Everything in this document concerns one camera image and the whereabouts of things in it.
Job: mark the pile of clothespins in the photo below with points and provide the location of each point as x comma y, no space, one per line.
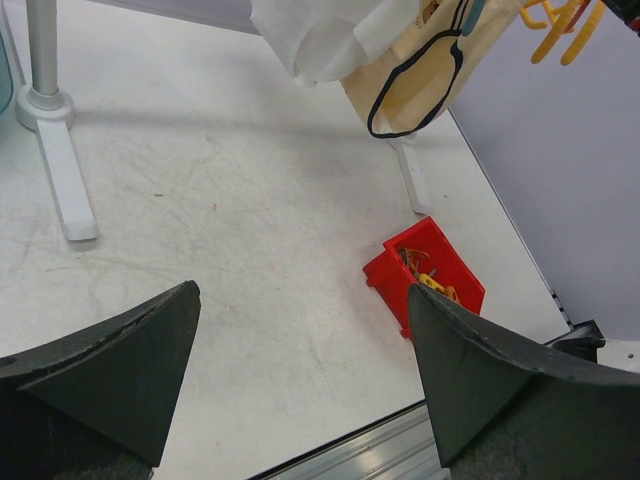
411,259

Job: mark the yellow hanger inner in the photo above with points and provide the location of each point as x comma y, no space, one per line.
558,20

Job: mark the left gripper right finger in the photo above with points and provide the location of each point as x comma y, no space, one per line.
503,406

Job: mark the teal laundry basket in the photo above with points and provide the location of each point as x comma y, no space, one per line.
6,79

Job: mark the red clothespin bin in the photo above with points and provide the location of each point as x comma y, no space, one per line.
388,275

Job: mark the yellow hanger outer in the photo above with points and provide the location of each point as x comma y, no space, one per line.
586,31

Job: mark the aluminium frame rail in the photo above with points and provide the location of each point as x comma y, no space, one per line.
399,446

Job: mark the yellow hanger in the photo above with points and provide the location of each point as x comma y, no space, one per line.
558,20
586,31

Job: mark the white underwear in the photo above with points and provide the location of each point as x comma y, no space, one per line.
325,41

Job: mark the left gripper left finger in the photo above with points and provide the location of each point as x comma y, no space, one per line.
99,403

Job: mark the white clothes rack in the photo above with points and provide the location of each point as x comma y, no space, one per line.
44,108

